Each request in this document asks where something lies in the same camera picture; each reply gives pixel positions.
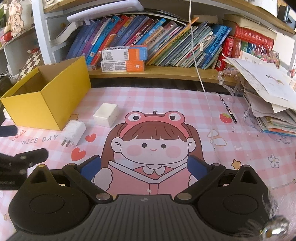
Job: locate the white charger plug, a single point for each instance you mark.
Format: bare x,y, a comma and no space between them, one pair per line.
75,132

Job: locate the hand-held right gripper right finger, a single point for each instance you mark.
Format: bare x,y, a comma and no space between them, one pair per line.
197,168

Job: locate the row of colourful books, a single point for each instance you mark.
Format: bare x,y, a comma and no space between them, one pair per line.
150,34

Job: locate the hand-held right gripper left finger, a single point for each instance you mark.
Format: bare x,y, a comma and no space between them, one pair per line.
90,168

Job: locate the white bookshelf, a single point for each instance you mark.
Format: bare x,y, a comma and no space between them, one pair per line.
39,34

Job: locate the red standing book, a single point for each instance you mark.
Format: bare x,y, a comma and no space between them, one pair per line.
225,54

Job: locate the orange and white carton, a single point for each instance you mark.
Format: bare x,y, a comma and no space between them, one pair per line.
118,66
120,53

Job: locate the thick red dictionary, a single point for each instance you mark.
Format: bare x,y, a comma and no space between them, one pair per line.
254,37

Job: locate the white desk lamp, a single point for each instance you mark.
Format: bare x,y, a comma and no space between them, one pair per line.
104,11

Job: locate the beige old book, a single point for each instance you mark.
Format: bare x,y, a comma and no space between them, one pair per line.
249,23

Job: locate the cartoon figure card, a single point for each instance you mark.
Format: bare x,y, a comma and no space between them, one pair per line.
16,18

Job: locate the brown checkered board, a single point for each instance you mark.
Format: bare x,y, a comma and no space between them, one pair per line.
30,63

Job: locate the black device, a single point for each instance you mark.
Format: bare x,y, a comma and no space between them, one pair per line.
284,14

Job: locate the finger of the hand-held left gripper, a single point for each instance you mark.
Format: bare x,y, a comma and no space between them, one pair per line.
34,156
8,131

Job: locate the red container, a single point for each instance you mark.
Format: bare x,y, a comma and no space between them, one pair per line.
5,38

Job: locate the pink cartoon desk mat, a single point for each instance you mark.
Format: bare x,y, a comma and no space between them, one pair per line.
242,143

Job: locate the white square block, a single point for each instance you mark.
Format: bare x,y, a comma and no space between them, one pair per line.
105,115

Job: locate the yellow cardboard box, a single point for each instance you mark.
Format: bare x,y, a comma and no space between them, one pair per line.
34,111

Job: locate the small white box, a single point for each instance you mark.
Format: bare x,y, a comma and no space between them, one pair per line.
7,114

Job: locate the pile of papers and booklets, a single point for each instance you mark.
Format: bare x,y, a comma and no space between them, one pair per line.
268,92

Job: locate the black patterned pencil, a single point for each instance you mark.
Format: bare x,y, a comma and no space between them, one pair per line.
227,109

